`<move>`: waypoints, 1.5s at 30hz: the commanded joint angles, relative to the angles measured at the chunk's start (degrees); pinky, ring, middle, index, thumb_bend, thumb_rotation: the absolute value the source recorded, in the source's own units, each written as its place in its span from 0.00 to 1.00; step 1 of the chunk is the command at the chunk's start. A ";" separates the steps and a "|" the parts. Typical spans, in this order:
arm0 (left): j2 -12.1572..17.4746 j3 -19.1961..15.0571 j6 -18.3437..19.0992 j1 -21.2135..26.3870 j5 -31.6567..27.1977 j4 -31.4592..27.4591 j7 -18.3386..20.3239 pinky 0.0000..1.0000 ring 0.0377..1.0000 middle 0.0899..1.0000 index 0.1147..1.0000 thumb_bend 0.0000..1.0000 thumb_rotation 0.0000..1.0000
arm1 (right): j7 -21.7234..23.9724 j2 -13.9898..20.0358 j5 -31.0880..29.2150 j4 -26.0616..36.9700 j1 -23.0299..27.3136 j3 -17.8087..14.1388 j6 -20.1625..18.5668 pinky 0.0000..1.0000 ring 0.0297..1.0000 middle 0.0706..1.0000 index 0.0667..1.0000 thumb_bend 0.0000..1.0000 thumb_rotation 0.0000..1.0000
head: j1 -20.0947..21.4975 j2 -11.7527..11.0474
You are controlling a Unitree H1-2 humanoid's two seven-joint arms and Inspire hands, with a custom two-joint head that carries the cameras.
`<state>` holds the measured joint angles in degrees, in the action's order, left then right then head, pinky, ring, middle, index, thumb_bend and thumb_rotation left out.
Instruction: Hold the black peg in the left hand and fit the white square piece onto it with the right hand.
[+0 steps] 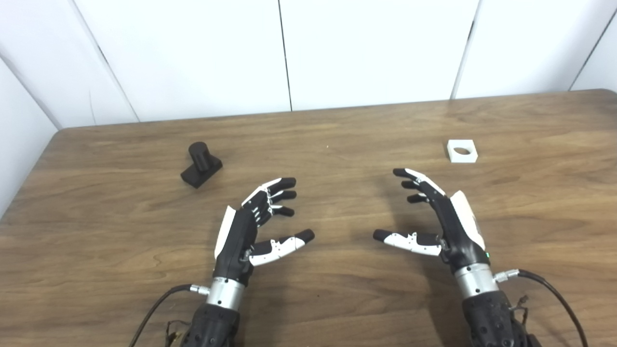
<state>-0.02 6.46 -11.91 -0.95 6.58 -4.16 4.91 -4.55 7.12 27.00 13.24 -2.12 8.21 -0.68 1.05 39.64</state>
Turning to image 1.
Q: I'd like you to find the thin wire on right arm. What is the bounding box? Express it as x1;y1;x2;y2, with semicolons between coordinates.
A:
512;295;531;333

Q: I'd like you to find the thin wire on left arm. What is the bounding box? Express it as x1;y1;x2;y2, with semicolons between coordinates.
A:
165;320;188;347

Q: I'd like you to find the black peg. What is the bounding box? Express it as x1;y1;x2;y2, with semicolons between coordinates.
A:
180;141;223;189

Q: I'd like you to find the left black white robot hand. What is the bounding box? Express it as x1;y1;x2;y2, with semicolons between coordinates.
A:
214;177;315;286

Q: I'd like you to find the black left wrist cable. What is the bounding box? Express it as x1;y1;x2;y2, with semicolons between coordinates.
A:
128;283;211;347

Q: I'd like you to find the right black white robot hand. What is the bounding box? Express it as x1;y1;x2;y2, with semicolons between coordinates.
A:
373;168;491;278

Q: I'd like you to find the thin wire on arm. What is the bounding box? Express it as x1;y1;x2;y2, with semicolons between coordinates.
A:
165;320;188;347
512;295;531;333

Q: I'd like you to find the white square piece with hole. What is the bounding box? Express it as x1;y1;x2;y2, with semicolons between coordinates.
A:
446;139;478;164

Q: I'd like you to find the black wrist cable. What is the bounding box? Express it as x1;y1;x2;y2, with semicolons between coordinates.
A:
494;269;589;347
128;283;211;347

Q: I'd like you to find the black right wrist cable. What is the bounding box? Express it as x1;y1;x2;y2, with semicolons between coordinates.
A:
494;269;589;347

